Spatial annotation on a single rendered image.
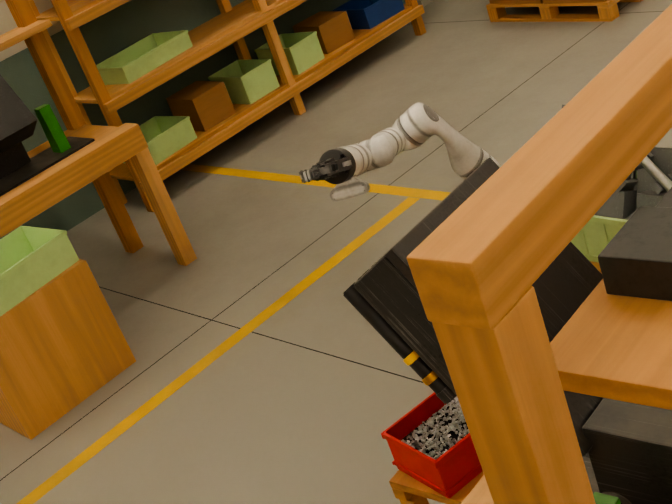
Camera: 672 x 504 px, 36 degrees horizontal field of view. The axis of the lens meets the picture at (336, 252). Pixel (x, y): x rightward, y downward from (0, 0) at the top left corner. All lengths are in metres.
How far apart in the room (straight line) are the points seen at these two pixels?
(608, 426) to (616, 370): 0.39
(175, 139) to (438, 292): 6.28
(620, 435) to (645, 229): 0.40
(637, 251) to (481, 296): 0.60
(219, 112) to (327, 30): 1.21
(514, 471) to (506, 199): 0.33
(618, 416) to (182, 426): 3.09
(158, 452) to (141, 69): 3.26
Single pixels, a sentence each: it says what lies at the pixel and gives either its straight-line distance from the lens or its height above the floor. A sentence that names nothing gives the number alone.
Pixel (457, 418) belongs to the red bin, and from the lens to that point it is 2.69.
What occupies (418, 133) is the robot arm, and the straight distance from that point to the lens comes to 2.65.
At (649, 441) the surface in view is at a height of 1.24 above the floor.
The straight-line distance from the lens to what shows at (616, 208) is 3.42.
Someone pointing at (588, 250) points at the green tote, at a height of 0.83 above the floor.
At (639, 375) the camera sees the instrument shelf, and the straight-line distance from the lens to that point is 1.56.
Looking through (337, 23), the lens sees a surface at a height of 0.44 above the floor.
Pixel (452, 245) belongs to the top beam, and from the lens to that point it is 1.16.
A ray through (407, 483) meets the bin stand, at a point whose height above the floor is 0.80.
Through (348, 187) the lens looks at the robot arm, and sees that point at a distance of 2.25.
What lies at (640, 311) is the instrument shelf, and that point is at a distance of 1.69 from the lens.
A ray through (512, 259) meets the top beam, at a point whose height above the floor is 1.90.
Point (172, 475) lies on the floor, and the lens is 4.54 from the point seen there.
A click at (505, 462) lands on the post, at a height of 1.64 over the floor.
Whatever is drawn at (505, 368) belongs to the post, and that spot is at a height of 1.80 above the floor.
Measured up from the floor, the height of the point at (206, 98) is 0.47.
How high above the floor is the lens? 2.47
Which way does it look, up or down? 26 degrees down
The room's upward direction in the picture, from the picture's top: 21 degrees counter-clockwise
